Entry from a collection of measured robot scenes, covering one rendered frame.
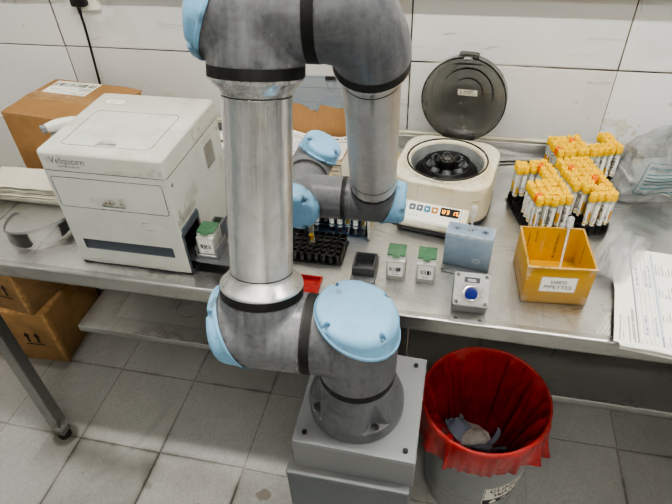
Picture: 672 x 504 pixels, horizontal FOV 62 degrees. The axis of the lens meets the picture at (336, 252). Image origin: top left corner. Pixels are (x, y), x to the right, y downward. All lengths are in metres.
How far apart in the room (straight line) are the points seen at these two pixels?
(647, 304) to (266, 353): 0.81
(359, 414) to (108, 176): 0.70
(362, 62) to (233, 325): 0.37
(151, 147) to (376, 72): 0.63
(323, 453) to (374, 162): 0.45
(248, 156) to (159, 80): 1.19
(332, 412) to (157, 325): 1.30
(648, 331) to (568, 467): 0.92
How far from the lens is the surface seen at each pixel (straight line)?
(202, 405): 2.15
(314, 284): 1.22
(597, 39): 1.58
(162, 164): 1.14
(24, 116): 1.77
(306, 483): 0.98
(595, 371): 1.96
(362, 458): 0.90
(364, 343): 0.72
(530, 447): 1.53
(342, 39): 0.62
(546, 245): 1.29
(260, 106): 0.66
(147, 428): 2.16
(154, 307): 2.15
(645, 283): 1.33
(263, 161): 0.67
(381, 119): 0.74
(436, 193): 1.34
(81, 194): 1.29
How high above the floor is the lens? 1.72
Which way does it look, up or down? 40 degrees down
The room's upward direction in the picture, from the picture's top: 3 degrees counter-clockwise
